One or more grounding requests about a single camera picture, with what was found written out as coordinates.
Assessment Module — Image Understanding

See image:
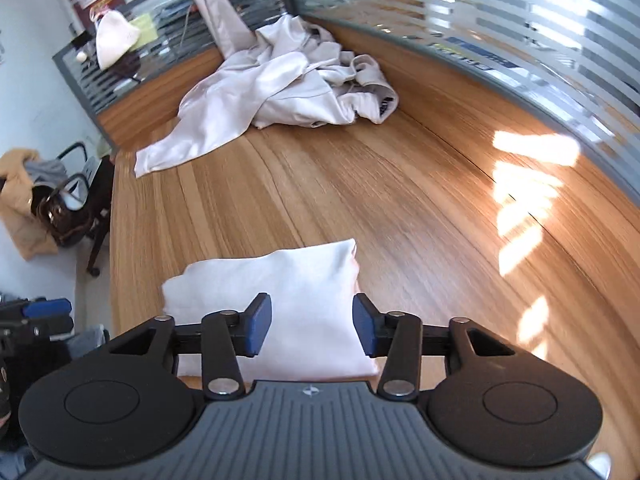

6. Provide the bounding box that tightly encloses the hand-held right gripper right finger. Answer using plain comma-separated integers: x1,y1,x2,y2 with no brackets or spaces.
351,292,516,401

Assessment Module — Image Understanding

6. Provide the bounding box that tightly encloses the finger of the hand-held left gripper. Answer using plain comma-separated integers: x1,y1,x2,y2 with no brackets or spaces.
25,299,73,319
22,316,75,338

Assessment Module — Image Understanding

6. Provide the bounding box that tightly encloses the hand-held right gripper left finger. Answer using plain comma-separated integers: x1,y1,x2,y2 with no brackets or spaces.
107,292,273,401

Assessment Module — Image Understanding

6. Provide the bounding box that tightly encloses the cream collared shirt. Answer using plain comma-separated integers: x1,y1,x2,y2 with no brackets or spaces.
161,238,381,381

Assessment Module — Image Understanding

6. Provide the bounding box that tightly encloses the tan jacket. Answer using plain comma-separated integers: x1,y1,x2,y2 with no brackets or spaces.
0,147,61,261

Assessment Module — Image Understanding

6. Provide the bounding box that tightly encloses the brown handbag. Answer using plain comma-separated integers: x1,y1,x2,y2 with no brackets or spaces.
30,182,96,248

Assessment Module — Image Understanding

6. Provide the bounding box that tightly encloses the black office chair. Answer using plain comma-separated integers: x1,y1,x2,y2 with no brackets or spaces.
55,142,116,277

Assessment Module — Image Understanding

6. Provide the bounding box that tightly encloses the grey cloth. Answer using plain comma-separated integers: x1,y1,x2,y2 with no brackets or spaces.
25,160,68,186

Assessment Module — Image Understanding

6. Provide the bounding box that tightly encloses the yellow paper sheet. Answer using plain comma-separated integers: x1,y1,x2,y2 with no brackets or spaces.
130,14,158,43

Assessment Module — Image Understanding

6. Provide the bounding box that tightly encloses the beige cloth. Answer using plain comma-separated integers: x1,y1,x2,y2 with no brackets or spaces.
179,0,256,58

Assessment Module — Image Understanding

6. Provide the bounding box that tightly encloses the striped glass desk partition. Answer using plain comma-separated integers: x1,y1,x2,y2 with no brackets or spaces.
52,0,640,161

